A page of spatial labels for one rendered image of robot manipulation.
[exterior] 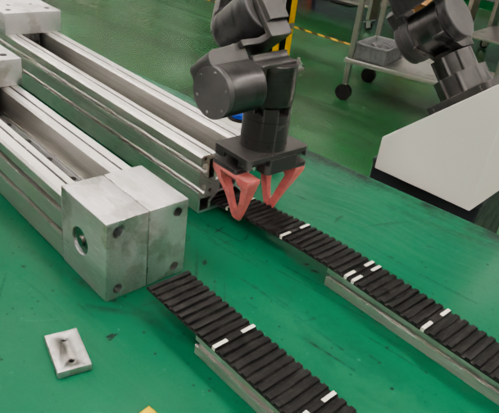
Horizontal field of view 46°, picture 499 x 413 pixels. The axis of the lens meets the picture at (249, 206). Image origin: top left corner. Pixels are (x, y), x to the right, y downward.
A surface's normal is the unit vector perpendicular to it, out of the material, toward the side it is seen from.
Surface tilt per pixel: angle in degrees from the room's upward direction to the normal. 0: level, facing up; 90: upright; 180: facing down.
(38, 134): 90
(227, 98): 90
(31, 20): 90
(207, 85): 90
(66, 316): 0
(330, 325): 0
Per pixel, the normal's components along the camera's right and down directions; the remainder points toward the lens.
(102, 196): 0.12, -0.86
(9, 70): 0.67, 0.44
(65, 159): -0.73, 0.26
